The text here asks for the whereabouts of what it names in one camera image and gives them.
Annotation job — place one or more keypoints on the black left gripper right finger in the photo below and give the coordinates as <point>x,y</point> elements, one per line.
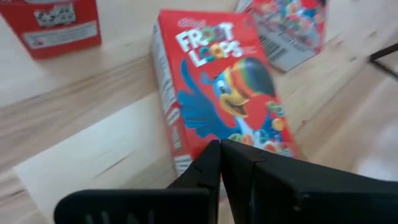
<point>295,193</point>

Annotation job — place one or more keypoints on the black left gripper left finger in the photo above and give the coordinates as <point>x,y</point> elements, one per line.
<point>186,205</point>

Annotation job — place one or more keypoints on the red Froot Loops cereal box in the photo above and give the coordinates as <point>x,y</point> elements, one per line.
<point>217,77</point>
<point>56,34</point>
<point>289,21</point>

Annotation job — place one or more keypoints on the wooden shelf with black frame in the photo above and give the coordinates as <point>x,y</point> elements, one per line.
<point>384,51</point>

